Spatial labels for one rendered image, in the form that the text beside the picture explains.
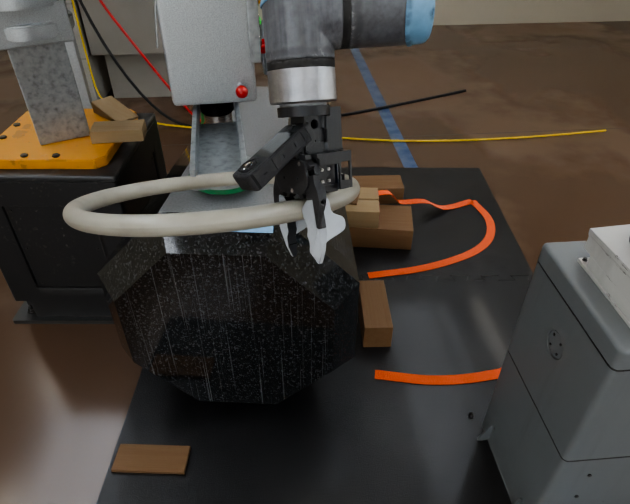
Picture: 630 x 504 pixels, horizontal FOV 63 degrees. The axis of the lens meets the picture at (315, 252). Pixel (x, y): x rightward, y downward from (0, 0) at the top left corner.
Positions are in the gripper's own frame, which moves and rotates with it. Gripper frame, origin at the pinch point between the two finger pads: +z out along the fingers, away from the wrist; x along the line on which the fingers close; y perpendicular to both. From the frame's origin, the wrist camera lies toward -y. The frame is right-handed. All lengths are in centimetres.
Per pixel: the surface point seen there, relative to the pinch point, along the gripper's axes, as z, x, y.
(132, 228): -6.2, 9.1, -20.2
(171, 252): 18, 82, 14
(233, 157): -10, 52, 20
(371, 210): 33, 129, 141
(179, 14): -43, 65, 18
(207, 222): -6.5, 2.2, -12.9
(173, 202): 5, 89, 20
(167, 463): 94, 97, 8
